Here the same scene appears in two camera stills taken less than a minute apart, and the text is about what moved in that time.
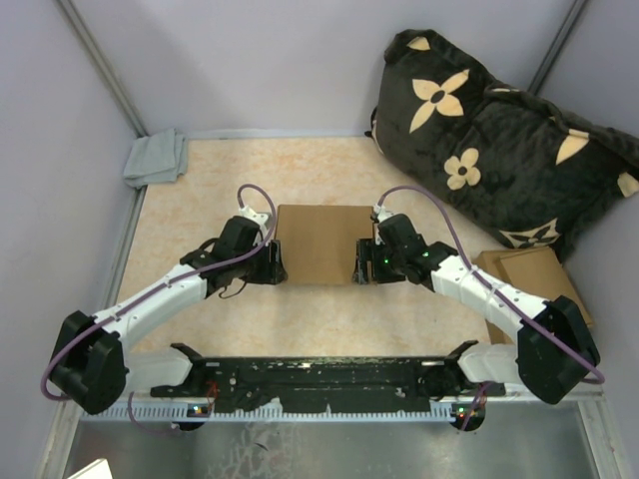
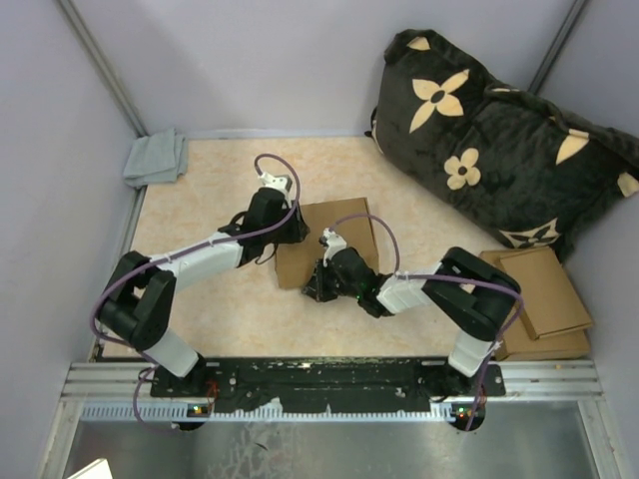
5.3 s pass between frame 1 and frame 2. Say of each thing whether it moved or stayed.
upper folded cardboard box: stayed
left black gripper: moved
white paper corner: stayed
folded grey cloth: stayed
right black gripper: moved
